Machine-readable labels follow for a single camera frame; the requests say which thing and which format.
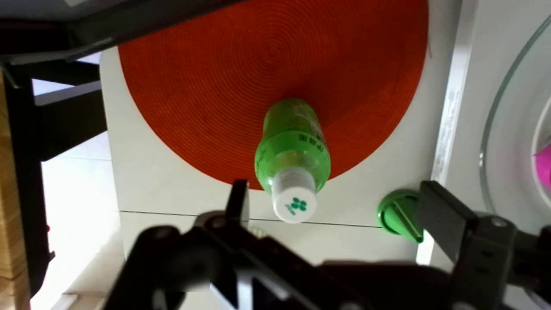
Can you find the wooden table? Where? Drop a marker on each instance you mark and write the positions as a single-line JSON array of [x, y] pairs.
[[14, 283]]

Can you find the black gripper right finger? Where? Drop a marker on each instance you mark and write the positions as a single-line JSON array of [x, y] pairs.
[[442, 219]]

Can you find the black microwave door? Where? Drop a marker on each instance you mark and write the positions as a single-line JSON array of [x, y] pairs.
[[52, 29]]

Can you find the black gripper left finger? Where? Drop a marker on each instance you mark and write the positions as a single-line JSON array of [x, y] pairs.
[[237, 205]]

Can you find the white bottle cap green logo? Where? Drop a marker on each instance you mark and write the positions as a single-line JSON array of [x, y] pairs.
[[293, 195]]

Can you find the glass microwave turntable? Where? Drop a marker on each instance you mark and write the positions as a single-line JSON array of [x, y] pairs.
[[516, 128]]

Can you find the white microwave oven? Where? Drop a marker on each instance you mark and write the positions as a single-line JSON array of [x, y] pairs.
[[485, 38]]

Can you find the round red placemat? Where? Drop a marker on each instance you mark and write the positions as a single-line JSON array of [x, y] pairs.
[[203, 86]]

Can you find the green cone funnel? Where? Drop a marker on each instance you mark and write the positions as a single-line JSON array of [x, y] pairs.
[[396, 214]]

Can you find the green tea bottle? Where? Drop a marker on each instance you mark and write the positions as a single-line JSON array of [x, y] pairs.
[[291, 138]]

